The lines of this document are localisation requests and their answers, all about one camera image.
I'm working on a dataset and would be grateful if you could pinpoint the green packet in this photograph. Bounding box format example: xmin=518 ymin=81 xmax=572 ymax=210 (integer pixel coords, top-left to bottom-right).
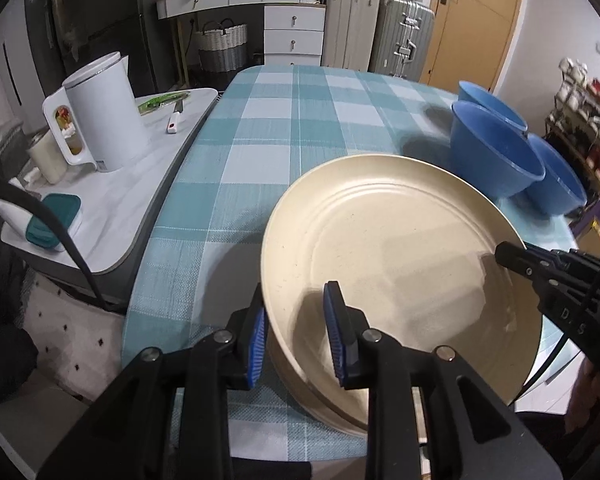
xmin=137 ymin=91 xmax=188 ymax=116

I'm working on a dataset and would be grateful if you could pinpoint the white desk with drawers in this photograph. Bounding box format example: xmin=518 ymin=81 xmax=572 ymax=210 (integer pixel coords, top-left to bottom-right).
xmin=157 ymin=0 xmax=326 ymax=66

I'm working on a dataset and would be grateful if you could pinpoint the white side table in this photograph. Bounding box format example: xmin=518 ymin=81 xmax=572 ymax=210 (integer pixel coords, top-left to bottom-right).
xmin=0 ymin=86 xmax=221 ymax=281

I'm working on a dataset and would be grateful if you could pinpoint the large blue bowl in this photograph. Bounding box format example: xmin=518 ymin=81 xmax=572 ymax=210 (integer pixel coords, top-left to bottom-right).
xmin=450 ymin=101 xmax=545 ymax=200

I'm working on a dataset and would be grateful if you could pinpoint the white handled knife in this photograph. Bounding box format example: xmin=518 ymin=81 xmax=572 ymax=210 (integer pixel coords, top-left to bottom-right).
xmin=166 ymin=99 xmax=184 ymax=134

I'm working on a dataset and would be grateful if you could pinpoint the teal lid food container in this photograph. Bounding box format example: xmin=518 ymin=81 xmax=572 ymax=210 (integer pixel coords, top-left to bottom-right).
xmin=26 ymin=193 xmax=83 ymax=252

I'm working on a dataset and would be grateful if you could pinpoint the wooden door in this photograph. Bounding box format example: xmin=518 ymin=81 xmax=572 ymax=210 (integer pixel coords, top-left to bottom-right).
xmin=420 ymin=0 xmax=521 ymax=92

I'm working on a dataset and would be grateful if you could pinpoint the silver hard suitcase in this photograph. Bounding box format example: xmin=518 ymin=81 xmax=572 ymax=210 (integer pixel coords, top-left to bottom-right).
xmin=368 ymin=0 xmax=434 ymax=81

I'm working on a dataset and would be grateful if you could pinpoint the teal checkered tablecloth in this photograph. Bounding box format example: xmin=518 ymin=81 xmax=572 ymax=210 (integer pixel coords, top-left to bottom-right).
xmin=121 ymin=65 xmax=577 ymax=462

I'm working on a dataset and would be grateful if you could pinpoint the light blue bowl back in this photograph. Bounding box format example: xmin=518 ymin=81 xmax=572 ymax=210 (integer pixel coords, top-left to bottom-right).
xmin=458 ymin=80 xmax=529 ymax=134

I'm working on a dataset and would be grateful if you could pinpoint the woven laundry basket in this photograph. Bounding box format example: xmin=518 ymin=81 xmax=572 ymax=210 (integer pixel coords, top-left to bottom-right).
xmin=195 ymin=18 xmax=248 ymax=74

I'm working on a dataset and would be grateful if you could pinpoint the cream plate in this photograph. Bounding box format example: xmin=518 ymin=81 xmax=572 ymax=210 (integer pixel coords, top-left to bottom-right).
xmin=268 ymin=312 xmax=368 ymax=437
xmin=268 ymin=330 xmax=366 ymax=437
xmin=261 ymin=154 xmax=542 ymax=420

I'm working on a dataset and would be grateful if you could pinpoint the shoe rack with shoes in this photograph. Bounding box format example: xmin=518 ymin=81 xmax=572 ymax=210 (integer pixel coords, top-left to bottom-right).
xmin=545 ymin=58 xmax=600 ymax=188

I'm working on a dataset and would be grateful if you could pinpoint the white electric kettle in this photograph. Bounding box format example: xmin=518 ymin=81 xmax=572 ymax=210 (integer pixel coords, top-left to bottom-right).
xmin=42 ymin=51 xmax=150 ymax=172

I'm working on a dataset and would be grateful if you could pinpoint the beige hard suitcase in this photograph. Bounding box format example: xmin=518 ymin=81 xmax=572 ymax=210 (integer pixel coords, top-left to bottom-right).
xmin=322 ymin=0 xmax=380 ymax=72

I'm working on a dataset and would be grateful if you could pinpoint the black refrigerator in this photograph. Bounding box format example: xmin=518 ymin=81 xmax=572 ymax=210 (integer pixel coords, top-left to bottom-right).
xmin=24 ymin=0 xmax=178 ymax=96

